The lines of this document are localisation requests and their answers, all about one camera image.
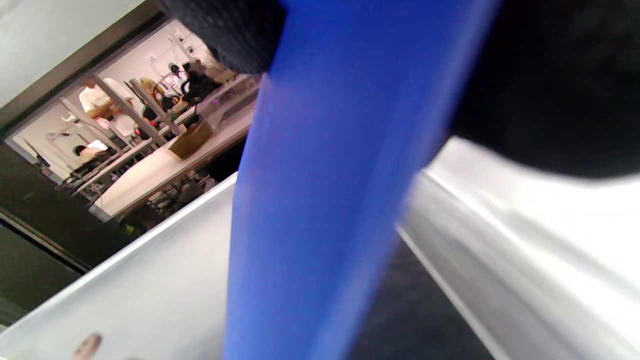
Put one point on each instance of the person's right hand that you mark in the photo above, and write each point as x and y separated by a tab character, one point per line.
550	90

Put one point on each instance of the blue plastic scraper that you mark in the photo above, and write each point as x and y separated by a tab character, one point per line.
325	175

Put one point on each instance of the clear plastic drawer organizer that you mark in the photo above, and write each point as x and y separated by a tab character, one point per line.
150	300

